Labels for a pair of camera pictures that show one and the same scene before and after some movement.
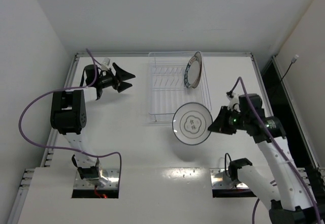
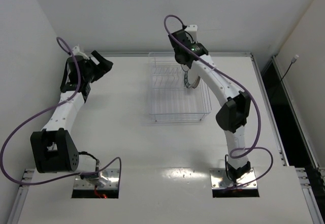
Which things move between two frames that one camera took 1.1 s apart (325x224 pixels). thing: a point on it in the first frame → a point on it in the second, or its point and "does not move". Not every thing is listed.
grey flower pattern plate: [190, 123] → [185, 67]
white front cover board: [148, 195] does not move
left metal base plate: [111, 174] does not move
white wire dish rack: [167, 90] does not move
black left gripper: [115, 81] → [96, 65]
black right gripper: [224, 121] → [185, 68]
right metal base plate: [218, 182] does not move
